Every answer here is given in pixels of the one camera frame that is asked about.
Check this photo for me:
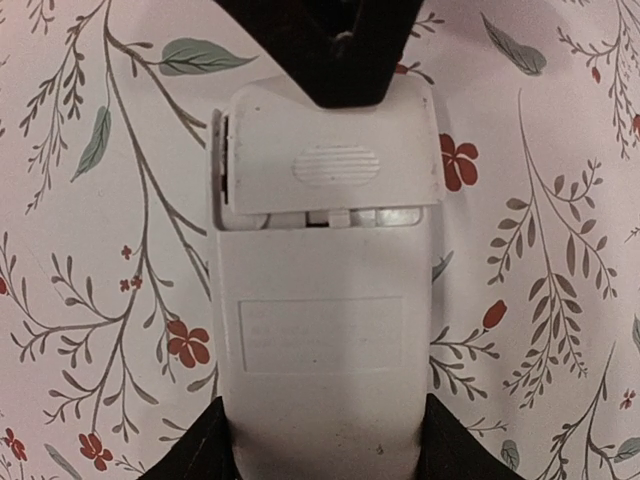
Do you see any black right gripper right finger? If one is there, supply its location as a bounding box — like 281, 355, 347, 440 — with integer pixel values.
419, 394, 520, 480

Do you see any white battery cover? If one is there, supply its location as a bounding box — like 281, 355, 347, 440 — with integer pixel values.
227, 75, 446, 215

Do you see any floral patterned table mat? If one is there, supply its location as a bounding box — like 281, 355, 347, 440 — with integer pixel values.
1, 1, 639, 479

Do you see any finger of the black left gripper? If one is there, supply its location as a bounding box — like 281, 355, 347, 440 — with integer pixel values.
218, 0, 423, 109

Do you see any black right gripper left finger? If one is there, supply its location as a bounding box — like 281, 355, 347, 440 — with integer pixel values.
142, 396, 235, 480

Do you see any white remote control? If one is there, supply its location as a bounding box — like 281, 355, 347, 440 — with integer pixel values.
209, 112, 431, 479

